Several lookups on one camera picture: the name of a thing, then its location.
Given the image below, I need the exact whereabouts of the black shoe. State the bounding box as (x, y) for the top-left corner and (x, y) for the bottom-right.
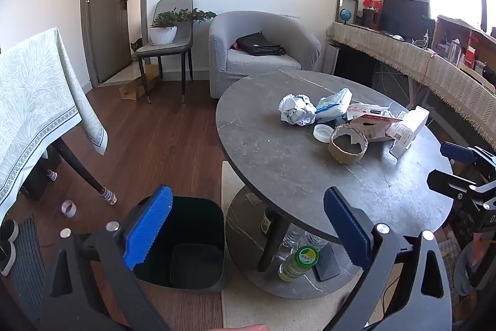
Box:
(0, 218), (19, 277)

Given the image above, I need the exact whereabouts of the black handbag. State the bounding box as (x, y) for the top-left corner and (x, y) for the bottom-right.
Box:
(236, 32), (286, 57)

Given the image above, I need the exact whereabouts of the grey fleece garment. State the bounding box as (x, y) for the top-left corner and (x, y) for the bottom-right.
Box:
(455, 238), (496, 297)

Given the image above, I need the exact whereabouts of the grey door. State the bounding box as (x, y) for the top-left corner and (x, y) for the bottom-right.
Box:
(81, 0), (132, 83)

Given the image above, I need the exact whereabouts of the black monitor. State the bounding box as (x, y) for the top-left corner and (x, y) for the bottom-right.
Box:
(382, 0), (430, 39)

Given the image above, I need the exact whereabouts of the open red white carton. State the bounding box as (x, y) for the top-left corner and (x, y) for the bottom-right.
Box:
(351, 114), (404, 143)

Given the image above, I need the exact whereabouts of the beige rug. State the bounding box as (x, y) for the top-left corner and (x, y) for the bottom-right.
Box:
(221, 160), (388, 331)

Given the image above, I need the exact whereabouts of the brown cardboard tape core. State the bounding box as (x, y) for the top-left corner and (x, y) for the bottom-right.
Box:
(328, 123), (369, 165)

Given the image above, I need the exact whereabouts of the dark bottle yellow label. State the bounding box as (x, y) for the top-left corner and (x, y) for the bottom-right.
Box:
(260, 208), (277, 236)

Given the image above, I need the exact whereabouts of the grey armchair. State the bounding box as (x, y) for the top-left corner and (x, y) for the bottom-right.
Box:
(208, 11), (322, 99)

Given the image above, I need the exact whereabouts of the round grey marble coffee table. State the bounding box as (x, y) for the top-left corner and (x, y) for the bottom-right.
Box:
(216, 69), (455, 301)

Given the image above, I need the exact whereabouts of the white flat panel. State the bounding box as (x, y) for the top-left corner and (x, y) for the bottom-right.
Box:
(322, 43), (339, 74)

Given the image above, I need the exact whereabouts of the white plastic bottle cap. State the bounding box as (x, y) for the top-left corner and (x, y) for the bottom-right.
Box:
(313, 124), (334, 142)

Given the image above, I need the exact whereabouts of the potted plant white pot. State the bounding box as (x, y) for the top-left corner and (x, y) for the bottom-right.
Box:
(149, 8), (218, 46)

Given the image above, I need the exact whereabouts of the flat white red packet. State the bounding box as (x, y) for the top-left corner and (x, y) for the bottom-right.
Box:
(346, 102), (392, 121)

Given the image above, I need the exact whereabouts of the small brown wooden box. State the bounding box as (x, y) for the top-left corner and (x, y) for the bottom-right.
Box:
(362, 8), (382, 30)

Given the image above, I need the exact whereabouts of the flat cardboard box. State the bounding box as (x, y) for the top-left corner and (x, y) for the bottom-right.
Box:
(119, 63), (161, 100)

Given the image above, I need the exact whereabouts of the wooden bookcase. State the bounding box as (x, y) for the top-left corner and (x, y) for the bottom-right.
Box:
(432, 15), (496, 83)

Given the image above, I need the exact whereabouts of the clear plastic bottle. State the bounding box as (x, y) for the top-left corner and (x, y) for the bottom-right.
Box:
(283, 224), (330, 250)

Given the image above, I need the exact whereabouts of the beige fringed desk runner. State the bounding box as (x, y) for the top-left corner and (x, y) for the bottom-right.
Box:
(327, 22), (496, 151)

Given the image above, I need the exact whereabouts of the white paper ball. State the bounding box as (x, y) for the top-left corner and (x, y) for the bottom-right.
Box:
(279, 94), (317, 126)

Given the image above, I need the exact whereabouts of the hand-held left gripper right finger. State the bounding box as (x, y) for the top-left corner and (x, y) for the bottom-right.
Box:
(323, 187), (454, 331)

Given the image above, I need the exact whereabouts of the pale green patterned tablecloth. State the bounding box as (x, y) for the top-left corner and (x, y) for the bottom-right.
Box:
(0, 27), (108, 223)

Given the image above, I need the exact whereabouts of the grey dining chair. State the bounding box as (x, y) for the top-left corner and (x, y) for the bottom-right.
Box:
(135, 0), (194, 105)

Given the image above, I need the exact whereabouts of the dark plastic waste bin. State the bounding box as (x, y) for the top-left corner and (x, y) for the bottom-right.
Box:
(132, 195), (226, 293)

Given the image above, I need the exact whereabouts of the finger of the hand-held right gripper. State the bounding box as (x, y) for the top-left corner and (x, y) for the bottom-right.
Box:
(441, 142), (496, 171)
(427, 169), (496, 202)

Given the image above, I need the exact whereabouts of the blue white tissue packet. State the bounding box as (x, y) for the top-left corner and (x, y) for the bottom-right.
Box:
(315, 88), (353, 123)

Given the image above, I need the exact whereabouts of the dark ribbed floor mat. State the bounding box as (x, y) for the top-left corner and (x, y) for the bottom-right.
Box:
(11, 215), (51, 320)

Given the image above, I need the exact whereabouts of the black flat phone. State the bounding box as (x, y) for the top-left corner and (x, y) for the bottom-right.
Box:
(312, 243), (341, 281)

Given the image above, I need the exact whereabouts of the wooden picture frame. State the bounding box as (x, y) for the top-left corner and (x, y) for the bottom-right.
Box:
(335, 0), (359, 25)

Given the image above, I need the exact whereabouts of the dark dining table leg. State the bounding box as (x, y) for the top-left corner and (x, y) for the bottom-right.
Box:
(50, 137), (117, 205)

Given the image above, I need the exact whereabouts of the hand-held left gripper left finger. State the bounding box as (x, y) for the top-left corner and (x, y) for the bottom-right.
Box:
(39, 185), (175, 331)

